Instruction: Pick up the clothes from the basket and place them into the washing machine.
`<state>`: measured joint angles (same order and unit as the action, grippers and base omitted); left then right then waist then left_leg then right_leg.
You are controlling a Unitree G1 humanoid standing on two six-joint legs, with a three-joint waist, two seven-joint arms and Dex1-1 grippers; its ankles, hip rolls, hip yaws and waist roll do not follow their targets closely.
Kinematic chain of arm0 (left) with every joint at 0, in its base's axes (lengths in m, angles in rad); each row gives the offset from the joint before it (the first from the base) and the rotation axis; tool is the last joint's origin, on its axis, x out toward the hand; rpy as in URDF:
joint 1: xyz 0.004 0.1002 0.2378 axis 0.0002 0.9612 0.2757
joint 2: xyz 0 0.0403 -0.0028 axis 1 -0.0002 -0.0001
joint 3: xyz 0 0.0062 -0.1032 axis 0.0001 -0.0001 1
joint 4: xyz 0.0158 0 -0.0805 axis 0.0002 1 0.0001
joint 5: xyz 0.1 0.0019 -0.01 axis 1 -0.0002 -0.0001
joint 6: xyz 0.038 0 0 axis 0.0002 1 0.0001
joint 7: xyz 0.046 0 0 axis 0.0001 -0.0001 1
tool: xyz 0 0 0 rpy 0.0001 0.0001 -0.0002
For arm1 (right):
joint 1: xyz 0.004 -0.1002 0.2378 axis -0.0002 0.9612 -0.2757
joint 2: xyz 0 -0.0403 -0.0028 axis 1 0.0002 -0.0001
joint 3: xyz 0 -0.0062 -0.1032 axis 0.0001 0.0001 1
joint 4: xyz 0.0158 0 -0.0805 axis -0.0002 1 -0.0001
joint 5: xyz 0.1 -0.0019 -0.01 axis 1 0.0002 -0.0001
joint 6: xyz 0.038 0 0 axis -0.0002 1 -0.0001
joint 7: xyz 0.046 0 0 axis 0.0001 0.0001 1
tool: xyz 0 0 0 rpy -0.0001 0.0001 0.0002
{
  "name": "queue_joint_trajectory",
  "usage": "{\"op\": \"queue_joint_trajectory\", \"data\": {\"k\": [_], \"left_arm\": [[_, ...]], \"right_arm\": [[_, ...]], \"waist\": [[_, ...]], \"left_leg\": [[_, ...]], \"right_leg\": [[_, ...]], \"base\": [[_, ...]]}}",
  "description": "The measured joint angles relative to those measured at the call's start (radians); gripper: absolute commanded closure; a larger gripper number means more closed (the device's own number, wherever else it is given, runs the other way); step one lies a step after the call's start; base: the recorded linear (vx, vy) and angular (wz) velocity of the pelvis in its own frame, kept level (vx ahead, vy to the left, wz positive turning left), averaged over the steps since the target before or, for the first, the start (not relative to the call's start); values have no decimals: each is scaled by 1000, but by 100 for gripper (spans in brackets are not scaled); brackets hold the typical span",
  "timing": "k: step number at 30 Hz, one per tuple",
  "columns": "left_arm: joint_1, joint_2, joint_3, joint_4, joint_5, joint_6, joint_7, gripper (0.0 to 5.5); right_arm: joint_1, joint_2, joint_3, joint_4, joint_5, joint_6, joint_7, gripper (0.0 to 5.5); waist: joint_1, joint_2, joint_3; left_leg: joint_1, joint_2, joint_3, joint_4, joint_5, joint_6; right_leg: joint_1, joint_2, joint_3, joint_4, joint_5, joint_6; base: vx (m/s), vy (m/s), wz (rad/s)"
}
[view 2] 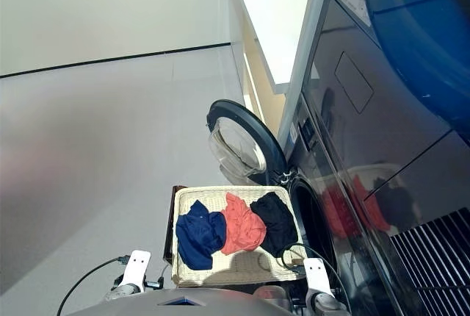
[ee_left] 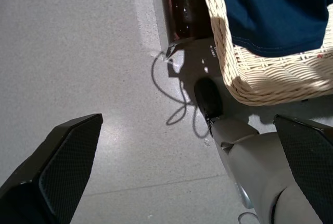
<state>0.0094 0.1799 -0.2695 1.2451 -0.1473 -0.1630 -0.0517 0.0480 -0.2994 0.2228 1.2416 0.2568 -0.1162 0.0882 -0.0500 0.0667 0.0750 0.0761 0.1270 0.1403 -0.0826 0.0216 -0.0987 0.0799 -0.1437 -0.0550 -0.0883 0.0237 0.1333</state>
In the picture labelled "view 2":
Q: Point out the navy blue garment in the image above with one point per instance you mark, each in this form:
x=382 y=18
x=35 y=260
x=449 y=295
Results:
x=200 y=237

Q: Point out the black garment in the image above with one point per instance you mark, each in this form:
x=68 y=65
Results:
x=277 y=224

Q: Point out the silver robot torso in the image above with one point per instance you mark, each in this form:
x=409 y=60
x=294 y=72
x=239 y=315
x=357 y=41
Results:
x=183 y=303

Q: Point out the orange red garment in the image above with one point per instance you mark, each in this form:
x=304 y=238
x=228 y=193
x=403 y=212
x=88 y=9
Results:
x=242 y=228

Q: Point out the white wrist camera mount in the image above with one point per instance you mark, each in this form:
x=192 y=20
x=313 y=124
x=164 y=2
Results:
x=316 y=275
x=136 y=268

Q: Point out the grey washing machine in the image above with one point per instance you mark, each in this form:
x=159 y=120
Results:
x=385 y=147

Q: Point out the round glass washing machine door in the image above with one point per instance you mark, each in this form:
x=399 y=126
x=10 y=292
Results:
x=238 y=147

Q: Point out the pale woven basket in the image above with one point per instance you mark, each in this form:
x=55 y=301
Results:
x=235 y=268

